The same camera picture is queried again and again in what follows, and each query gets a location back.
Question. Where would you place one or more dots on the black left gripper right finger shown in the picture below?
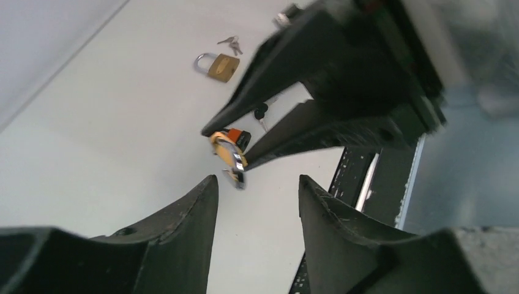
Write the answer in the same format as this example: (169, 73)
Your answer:
(349, 252)

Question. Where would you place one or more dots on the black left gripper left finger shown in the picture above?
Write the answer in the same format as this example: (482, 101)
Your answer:
(166, 252)

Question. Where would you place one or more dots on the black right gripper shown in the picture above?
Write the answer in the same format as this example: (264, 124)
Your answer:
(363, 64)

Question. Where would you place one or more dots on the black-headed key bunch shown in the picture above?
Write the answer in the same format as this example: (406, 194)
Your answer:
(260, 112)

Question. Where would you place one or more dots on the silver brass-padlock keys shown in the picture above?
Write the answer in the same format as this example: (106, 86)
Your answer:
(233, 43)

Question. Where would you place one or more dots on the large brass padlock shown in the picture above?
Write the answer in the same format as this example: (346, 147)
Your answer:
(222, 68)

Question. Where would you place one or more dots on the small brass padlock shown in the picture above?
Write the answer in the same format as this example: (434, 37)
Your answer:
(231, 154)

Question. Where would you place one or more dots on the orange black padlock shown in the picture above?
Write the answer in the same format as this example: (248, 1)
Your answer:
(240, 137)

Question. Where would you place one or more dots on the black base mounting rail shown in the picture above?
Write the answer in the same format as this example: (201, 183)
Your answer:
(385, 173)

